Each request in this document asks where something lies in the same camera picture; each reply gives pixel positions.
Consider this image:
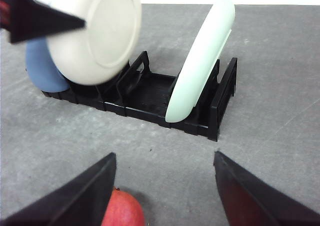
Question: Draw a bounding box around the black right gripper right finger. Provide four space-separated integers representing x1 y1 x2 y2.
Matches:
213 151 320 226

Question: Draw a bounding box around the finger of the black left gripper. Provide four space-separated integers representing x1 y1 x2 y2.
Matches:
0 0 86 43

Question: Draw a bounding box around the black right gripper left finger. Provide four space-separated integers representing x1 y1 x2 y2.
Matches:
0 152 117 226

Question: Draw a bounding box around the white plate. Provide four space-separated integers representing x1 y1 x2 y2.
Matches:
46 0 142 86

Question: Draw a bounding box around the blue plate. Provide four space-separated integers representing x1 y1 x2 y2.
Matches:
25 38 70 92

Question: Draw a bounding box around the light green plate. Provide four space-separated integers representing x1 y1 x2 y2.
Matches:
165 0 236 123

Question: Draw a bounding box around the black plastic dish rack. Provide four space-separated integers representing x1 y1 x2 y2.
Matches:
41 51 238 141

